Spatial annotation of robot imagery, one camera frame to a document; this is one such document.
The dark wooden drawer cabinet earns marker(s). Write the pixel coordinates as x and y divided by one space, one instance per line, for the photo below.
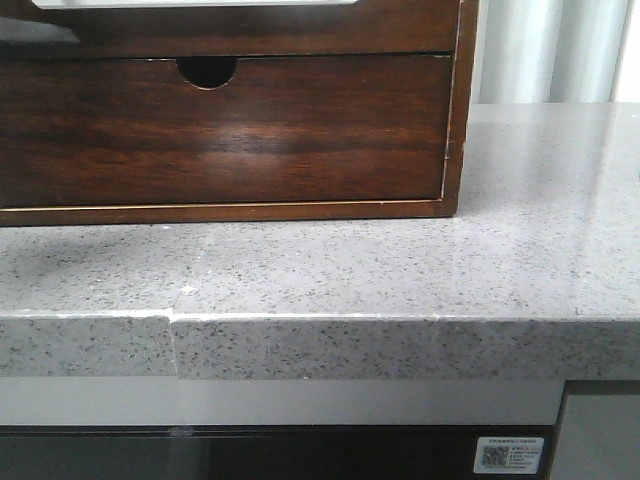
209 72

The grey cabinet door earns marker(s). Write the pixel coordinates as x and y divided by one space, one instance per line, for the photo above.
598 431

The white panel under counter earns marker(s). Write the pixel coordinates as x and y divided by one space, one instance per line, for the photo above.
165 400

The white QR code sticker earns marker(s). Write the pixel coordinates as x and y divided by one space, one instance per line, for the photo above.
508 455

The black glass oven door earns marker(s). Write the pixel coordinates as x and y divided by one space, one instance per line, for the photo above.
255 452

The dark wooden drawer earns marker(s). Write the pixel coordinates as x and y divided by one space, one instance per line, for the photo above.
135 132
29 32

